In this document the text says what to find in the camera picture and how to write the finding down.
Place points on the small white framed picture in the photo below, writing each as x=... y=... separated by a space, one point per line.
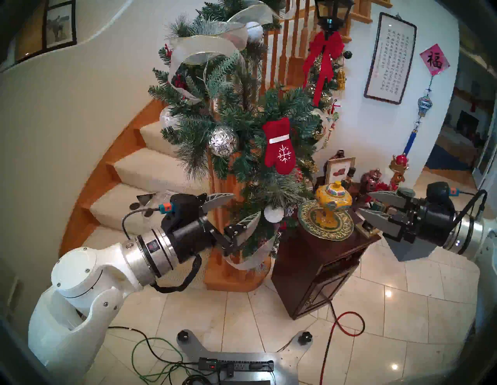
x=337 y=170

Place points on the green pine garland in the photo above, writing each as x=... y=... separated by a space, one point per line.
x=248 y=116

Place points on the dark wooden side table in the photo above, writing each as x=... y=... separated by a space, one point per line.
x=355 y=194

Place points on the grey plastic bin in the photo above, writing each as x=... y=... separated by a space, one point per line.
x=411 y=252

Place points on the black framed horse photo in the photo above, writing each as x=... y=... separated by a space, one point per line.
x=59 y=27

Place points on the black base knob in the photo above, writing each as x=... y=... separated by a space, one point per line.
x=182 y=335
x=306 y=337

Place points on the gold bell ornament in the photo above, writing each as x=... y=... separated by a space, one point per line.
x=341 y=79

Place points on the red ribbed ball ornament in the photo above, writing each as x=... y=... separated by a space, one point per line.
x=298 y=176

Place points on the silver faceted ball ornament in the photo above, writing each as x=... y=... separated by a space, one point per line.
x=223 y=141

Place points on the small black-hat nutcracker figure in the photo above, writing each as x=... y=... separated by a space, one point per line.
x=350 y=174

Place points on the yellow porcelain lidded jar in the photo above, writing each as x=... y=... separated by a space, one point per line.
x=334 y=200

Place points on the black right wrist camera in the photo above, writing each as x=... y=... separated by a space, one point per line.
x=438 y=194

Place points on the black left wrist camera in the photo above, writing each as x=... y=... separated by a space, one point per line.
x=182 y=211

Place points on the red velvet bow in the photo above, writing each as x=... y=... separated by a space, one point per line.
x=328 y=44

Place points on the blue vase tassel hanging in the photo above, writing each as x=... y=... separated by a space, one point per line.
x=425 y=104

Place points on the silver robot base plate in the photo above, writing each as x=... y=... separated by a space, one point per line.
x=283 y=361

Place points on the large red nutcracker figure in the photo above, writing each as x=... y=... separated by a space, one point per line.
x=398 y=167

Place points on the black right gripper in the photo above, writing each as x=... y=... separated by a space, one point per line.
x=427 y=225

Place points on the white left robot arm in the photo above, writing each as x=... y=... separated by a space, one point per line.
x=77 y=295

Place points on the clear plastic packaging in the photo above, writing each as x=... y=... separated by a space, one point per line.
x=155 y=198

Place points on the black lantern lamp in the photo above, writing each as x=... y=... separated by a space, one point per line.
x=334 y=13

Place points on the frosted pinecone cluster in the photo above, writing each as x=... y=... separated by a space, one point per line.
x=290 y=209

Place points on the dark red lidded jar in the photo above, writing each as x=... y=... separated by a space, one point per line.
x=371 y=179

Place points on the carpeted wooden staircase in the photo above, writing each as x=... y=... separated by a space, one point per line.
x=147 y=170

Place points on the dark wooden cabinet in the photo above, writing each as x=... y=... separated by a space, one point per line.
x=306 y=275

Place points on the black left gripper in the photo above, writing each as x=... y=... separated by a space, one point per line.
x=190 y=240

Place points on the ornate round plate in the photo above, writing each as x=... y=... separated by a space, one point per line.
x=308 y=219

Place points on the white glass door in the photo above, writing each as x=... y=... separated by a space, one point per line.
x=487 y=155

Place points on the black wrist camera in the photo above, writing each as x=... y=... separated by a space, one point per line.
x=438 y=194
x=182 y=211

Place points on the framed Chinese calligraphy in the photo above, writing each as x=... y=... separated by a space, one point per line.
x=390 y=58

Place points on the black power strip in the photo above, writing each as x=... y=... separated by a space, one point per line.
x=244 y=366

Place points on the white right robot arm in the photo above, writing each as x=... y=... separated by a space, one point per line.
x=485 y=264

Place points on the red diamond fu sign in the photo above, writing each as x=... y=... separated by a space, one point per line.
x=435 y=60

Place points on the white glitter ball ornament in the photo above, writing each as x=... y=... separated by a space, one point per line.
x=254 y=32
x=274 y=214

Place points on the brown ceramic vase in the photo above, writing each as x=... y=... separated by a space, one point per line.
x=340 y=153

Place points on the red knitted mitten ornament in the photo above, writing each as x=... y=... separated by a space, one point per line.
x=281 y=155

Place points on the brown framed picture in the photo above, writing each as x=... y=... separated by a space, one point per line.
x=31 y=37

